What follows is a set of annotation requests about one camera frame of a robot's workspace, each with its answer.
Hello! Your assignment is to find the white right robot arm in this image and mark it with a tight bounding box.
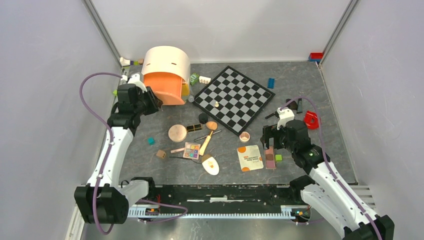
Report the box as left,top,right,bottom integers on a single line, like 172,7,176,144
260,119,395,240

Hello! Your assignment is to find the round pink compact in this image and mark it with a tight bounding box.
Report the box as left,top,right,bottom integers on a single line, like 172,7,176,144
168,124,188,143

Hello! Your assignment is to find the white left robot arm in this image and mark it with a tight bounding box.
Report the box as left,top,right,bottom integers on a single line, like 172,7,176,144
74,83,163,224

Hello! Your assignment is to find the small teal cube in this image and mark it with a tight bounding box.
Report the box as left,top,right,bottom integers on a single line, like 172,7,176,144
147,137,155,146

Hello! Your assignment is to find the pink lip pencil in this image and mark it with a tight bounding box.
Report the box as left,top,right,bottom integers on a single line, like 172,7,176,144
170,147,185,154

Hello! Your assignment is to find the small wooden cube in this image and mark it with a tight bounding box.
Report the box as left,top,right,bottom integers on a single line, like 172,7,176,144
156,149,167,159

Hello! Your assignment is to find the colourful eyeshadow palette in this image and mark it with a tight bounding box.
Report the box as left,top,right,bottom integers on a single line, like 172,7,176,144
183,142,201,160

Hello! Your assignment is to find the green toy block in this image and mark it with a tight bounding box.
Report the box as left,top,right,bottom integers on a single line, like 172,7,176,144
189,72,200,86

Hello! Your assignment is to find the black fan brush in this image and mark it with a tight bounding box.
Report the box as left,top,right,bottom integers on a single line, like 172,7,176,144
265,99,299,119

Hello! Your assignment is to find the wooden handle makeup brush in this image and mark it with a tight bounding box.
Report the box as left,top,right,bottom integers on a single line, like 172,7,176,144
199,121,218,156

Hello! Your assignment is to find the red blue bricks corner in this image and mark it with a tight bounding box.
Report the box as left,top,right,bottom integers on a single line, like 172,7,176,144
308,52,324,63

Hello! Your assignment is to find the red letter D toy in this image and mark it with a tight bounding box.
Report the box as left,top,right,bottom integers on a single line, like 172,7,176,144
303,110,321,130

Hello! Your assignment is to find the black tube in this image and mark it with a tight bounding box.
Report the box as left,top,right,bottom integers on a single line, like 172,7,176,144
296,98,303,114

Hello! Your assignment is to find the white orange sachet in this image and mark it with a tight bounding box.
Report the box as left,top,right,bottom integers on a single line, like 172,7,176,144
237,145,264,172

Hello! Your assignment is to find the white lego brick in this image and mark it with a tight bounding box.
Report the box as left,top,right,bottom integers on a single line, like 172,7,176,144
198,76,212,85

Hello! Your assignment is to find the black mounting rail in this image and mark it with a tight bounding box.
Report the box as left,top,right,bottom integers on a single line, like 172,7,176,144
144,184,308,214

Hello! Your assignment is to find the small round pink jar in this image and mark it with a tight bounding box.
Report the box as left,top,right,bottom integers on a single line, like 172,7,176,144
239,131,251,143

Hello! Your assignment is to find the white round drawer organizer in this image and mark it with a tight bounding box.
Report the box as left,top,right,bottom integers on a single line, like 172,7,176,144
141,46,191,104

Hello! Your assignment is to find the blue lego brick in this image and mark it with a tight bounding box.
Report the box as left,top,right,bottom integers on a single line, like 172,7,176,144
267,78,275,89

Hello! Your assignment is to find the black round cap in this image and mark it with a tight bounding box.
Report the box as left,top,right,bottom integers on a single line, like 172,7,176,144
198,113,209,124

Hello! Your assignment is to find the pink brown blush palette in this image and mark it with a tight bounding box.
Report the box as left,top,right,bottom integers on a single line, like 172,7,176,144
264,146,277,170

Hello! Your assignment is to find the small green cube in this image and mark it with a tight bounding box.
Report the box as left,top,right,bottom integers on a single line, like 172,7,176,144
274,154,283,162

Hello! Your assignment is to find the black grey chessboard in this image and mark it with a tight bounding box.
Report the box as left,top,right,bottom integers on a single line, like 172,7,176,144
193,65,275,136

